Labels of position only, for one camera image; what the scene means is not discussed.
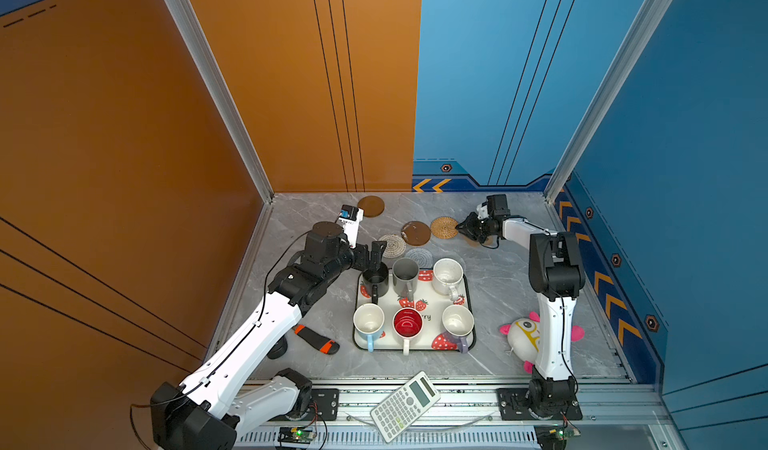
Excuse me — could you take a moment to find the circuit board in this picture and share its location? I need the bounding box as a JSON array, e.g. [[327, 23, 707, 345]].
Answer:
[[276, 426, 318, 450], [534, 426, 581, 450]]

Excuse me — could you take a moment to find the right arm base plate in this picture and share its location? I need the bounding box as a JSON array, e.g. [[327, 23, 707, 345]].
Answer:
[[496, 387, 583, 421]]

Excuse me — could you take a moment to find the white scientific calculator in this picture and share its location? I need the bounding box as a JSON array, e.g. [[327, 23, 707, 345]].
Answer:
[[370, 371, 441, 444]]

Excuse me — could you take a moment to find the woven rattan coaster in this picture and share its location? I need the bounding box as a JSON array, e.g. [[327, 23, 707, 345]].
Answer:
[[430, 216, 459, 239]]

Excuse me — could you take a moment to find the dark brown scratched coaster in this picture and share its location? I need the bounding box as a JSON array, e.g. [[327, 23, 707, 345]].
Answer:
[[401, 220, 432, 246]]

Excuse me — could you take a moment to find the black orange tool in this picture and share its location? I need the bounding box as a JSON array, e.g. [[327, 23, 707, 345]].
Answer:
[[293, 324, 340, 355]]

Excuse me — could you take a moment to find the strawberry print serving tray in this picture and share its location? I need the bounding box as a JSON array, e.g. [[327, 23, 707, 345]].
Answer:
[[352, 271, 476, 353]]

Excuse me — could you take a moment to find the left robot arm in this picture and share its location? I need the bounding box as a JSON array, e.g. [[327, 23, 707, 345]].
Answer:
[[148, 221, 387, 449]]

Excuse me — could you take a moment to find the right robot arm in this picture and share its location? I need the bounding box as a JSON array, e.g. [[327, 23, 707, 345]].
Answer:
[[456, 212, 586, 420]]

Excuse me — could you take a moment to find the plain brown wooden coaster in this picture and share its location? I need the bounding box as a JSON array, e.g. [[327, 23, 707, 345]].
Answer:
[[357, 195, 386, 218]]

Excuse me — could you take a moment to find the grey blue woven coaster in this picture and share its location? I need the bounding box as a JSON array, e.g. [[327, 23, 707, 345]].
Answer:
[[405, 248, 434, 269]]

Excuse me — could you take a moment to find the aluminium corner post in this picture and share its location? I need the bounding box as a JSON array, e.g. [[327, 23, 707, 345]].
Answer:
[[543, 0, 674, 204], [164, 0, 274, 204]]

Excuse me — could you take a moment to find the left aluminium corner post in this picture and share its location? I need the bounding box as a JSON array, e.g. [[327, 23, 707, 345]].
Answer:
[[164, 0, 274, 204]]

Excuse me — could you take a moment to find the white unicorn plush toy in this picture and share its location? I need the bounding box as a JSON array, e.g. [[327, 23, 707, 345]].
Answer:
[[500, 311, 585, 380]]

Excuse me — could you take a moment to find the black computer mouse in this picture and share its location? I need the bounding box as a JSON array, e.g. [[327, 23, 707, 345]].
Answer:
[[267, 336, 288, 360]]

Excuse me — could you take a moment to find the black mug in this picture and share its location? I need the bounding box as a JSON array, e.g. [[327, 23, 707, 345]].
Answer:
[[359, 262, 389, 304]]

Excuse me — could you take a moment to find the white mug blue handle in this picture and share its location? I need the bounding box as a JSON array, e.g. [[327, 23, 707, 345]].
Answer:
[[353, 303, 385, 352]]

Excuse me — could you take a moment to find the white speckled mug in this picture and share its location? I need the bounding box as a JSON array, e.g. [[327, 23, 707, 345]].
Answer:
[[432, 258, 464, 302]]

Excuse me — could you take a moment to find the grey metal mug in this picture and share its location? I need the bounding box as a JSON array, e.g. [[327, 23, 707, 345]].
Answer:
[[392, 257, 420, 302]]

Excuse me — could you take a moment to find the right aluminium corner post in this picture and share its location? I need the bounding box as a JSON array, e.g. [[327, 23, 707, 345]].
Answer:
[[543, 0, 674, 204]]

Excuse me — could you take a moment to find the right circuit board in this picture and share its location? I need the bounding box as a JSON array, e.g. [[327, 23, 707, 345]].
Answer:
[[534, 426, 581, 450]]

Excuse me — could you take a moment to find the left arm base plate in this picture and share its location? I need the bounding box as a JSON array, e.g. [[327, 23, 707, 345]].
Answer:
[[271, 388, 340, 423]]

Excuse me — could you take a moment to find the paw shaped wooden coaster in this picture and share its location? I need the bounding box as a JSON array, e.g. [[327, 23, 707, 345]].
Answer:
[[466, 236, 499, 249]]

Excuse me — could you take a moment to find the aluminium front rail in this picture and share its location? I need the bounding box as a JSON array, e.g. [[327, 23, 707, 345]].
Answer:
[[161, 377, 685, 450]]

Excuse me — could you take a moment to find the red interior mug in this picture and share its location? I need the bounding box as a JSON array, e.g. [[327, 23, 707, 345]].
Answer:
[[393, 307, 423, 356]]

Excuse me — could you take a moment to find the left circuit board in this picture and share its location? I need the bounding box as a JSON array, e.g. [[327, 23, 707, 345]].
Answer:
[[276, 426, 318, 450]]

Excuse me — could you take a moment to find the white mug purple handle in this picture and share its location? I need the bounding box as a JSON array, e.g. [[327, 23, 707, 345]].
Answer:
[[442, 304, 475, 353]]

